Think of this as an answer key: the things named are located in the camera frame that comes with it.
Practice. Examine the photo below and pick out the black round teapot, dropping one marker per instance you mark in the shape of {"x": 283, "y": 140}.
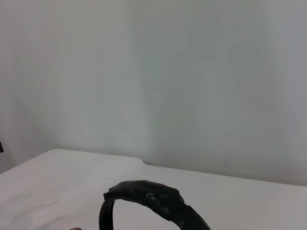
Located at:
{"x": 148, "y": 194}

